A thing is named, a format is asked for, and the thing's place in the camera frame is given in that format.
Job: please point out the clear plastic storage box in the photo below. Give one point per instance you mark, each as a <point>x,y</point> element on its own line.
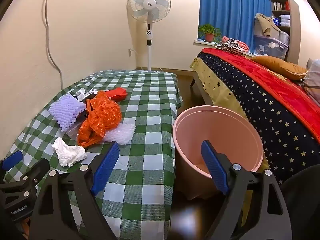
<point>272,46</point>

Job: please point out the dark rounded object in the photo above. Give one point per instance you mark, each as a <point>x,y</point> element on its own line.
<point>302,200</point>

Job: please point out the white foam net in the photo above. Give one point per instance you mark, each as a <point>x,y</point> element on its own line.
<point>121,133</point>

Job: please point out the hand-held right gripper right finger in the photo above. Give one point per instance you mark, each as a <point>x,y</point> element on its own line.
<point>215,167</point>

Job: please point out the grey bed frame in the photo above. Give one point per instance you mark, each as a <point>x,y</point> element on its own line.
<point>201,90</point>

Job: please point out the white wall plug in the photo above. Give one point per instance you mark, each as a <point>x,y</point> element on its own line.
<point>130,52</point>

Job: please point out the brown pillow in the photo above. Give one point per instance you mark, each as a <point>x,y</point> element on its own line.
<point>280,66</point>

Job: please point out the potted green plant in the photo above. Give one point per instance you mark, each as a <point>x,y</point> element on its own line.
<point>209,31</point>

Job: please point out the clear plastic wrapper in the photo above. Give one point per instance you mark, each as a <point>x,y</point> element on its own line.
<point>73,131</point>

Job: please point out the pink plastic bin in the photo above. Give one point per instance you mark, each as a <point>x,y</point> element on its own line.
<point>220,135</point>

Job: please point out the red blanket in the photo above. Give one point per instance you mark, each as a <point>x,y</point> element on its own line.
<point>270,82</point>

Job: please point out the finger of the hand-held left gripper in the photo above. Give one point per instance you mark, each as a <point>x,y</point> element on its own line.
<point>35,171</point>
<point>12,160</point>

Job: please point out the white tissue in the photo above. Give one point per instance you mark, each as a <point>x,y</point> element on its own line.
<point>68,152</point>

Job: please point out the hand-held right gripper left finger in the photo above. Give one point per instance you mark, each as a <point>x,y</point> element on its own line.
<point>106,166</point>

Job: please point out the orange plastic bag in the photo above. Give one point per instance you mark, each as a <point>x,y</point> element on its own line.
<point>100,116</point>

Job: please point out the black white striped cloth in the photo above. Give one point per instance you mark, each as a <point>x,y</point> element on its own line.
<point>231,46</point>

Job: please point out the wooden bookshelf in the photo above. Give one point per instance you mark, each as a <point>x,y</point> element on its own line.
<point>281,12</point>

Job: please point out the green checked tablecloth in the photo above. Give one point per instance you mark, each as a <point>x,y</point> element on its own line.
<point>147,110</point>

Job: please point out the beige coat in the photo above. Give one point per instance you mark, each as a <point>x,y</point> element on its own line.
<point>267,22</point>

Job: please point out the bed with starry blanket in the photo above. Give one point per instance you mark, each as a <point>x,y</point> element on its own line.
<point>265,115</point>

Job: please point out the blue curtain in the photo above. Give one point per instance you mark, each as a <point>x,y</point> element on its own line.
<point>230,7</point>

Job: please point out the crumpled silver wrapper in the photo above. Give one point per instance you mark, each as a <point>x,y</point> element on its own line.
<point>81,93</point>

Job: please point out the grey checked pillow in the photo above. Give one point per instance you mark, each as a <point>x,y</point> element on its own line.
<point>313,80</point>

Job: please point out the red snack packet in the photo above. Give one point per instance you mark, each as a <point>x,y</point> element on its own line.
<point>118,93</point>

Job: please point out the white standing fan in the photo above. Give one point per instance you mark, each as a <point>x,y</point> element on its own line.
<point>148,3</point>

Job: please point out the pink folded cloth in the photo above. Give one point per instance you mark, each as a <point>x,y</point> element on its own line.
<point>241,45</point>

